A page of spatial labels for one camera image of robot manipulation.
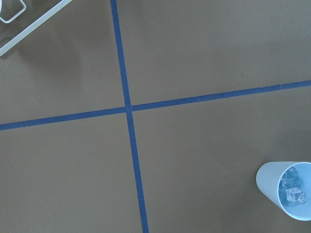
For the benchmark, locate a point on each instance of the light blue plastic cup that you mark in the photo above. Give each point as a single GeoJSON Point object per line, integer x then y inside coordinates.
{"type": "Point", "coordinates": [268, 178]}

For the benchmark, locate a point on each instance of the ice cubes in cup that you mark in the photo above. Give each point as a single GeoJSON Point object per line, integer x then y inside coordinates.
{"type": "Point", "coordinates": [289, 189]}

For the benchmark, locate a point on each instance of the white wire cup rack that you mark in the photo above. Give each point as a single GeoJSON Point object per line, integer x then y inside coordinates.
{"type": "Point", "coordinates": [18, 18]}

